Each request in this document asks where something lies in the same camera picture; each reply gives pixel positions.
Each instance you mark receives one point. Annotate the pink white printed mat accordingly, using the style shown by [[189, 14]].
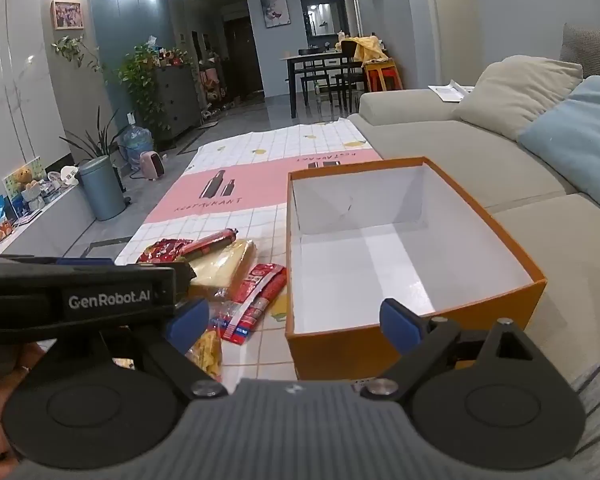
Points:
[[260, 175]]

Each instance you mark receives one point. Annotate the hanging green plant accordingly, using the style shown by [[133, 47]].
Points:
[[72, 50]]

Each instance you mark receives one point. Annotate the grey-blue trash bin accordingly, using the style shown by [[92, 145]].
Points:
[[100, 190]]

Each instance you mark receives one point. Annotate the white figurine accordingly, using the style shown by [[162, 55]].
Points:
[[70, 175]]

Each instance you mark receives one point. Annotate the long-leaf potted plant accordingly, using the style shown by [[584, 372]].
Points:
[[97, 140]]

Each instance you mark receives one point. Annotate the black dining chair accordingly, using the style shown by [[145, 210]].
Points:
[[350, 50]]

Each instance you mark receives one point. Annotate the white papers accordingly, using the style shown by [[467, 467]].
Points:
[[450, 91]]

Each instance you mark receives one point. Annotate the yellow cloth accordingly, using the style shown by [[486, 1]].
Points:
[[367, 50]]

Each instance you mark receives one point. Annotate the red strip snack packet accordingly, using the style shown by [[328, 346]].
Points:
[[257, 285]]

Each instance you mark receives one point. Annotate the yellow cake packet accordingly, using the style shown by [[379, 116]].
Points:
[[225, 265]]

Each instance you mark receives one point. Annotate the wall mirror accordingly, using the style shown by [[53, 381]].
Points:
[[325, 19]]

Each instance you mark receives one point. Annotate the low white cabinet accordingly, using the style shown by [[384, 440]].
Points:
[[45, 225]]

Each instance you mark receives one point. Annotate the grey textured cushion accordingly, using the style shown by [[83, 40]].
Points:
[[592, 50]]

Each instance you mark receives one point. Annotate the wall painting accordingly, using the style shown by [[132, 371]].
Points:
[[275, 10]]

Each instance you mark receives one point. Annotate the orange stool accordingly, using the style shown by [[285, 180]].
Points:
[[382, 72]]

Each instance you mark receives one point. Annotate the black dining table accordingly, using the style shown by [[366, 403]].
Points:
[[320, 57]]

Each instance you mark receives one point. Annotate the large leafy plant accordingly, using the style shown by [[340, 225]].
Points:
[[140, 80]]

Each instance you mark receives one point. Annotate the dark door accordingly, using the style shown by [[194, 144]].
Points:
[[240, 55]]

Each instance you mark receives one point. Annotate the beige cushion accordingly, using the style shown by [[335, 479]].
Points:
[[515, 90]]

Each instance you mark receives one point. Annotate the red patterned snack packet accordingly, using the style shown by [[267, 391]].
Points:
[[162, 251]]

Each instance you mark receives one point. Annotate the teddy bear picture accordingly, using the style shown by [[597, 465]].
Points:
[[22, 175]]

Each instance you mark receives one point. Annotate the yellow crisps packet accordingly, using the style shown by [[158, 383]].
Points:
[[207, 355]]

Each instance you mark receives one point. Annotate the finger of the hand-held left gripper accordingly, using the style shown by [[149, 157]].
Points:
[[185, 277]]

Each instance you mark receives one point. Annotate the person's left hand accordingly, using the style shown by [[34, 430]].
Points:
[[0, 375]]

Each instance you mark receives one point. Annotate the blue water jug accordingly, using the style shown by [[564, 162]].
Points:
[[137, 145]]

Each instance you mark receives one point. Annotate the beige sofa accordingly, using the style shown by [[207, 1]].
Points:
[[430, 160]]

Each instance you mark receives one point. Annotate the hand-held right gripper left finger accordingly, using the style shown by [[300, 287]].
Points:
[[190, 322]]

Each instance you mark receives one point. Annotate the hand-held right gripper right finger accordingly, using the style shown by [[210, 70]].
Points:
[[397, 322]]

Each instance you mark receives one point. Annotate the orange cardboard box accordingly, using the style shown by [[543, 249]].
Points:
[[380, 260]]

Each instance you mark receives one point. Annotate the shelf with toys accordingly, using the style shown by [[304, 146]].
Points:
[[212, 82]]

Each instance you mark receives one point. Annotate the framed photo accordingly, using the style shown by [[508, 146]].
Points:
[[67, 14]]

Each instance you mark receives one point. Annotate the light blue cushion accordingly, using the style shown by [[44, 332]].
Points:
[[575, 135]]

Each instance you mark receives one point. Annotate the pink heater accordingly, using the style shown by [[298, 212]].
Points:
[[152, 166]]

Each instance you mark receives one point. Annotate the toys on cabinet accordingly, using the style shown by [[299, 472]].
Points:
[[172, 57]]

